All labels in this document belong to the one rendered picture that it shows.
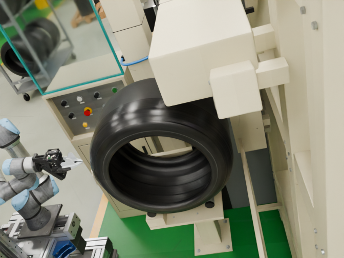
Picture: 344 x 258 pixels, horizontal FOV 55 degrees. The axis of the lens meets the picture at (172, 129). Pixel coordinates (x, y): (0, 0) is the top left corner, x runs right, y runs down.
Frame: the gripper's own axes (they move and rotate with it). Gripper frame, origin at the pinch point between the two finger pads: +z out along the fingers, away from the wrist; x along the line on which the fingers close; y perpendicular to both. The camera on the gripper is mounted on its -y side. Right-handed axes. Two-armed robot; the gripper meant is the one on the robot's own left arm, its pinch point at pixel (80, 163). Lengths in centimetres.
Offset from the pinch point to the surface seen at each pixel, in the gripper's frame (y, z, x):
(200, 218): -37, 49, -8
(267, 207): -78, 88, 28
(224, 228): -115, 59, 40
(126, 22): 49, 30, 28
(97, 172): 5.0, 12.3, -12.1
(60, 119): -20, -39, 66
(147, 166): -21.2, 24.7, 15.4
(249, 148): -21, 77, 22
